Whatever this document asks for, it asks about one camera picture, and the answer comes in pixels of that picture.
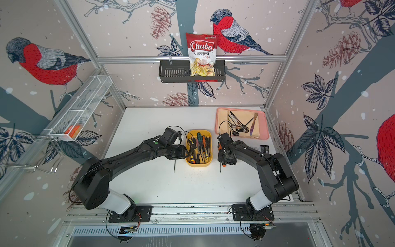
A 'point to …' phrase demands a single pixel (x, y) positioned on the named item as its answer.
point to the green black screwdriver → (199, 142)
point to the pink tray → (263, 123)
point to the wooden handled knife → (256, 115)
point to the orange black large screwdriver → (223, 164)
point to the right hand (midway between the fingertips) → (222, 158)
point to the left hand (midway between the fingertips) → (190, 152)
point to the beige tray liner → (239, 123)
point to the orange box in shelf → (73, 130)
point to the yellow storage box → (195, 160)
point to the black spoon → (234, 133)
